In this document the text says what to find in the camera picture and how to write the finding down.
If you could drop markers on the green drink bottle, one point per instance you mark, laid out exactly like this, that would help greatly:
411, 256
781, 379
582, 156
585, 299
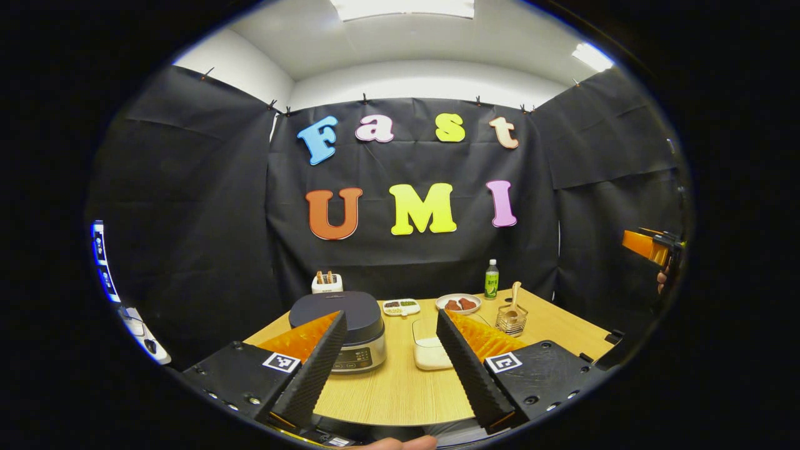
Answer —
492, 284

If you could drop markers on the white divided bean dish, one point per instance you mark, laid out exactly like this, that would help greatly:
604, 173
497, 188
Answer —
401, 307

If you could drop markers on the computer monitor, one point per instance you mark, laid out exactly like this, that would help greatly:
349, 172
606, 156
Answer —
103, 262

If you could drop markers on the brown meat piece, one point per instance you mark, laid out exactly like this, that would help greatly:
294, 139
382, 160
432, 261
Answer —
452, 305
468, 304

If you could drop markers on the small ceiling light panel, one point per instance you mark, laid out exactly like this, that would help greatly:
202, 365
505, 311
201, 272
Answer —
592, 57

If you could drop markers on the black table clamp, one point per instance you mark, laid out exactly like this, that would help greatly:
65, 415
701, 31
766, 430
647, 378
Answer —
615, 337

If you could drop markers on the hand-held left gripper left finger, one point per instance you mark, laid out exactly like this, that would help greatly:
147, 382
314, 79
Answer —
315, 369

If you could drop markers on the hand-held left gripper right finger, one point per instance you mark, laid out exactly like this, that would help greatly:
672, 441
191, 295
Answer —
472, 369

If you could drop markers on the wooden spoon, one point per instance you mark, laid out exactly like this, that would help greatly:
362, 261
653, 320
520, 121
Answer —
514, 300

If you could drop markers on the black computer mouse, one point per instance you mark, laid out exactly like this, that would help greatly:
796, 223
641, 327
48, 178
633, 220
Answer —
150, 345

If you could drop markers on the white rice container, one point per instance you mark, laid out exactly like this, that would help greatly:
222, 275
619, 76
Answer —
430, 357

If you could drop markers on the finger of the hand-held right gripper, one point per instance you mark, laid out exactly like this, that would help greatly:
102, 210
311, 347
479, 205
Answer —
644, 245

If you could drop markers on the white round plate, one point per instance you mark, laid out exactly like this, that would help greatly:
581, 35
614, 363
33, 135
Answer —
459, 297

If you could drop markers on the white side desk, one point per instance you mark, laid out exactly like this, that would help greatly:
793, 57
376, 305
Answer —
145, 337

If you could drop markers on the black backdrop cloth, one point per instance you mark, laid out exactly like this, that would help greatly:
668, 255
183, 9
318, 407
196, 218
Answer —
200, 212

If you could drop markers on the large ceiling light panel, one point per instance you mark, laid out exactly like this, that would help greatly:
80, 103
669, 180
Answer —
403, 7

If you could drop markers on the dark grey rice cooker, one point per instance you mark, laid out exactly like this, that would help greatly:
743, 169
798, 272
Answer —
350, 309

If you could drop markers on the white toaster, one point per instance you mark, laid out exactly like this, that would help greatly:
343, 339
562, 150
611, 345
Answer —
327, 286

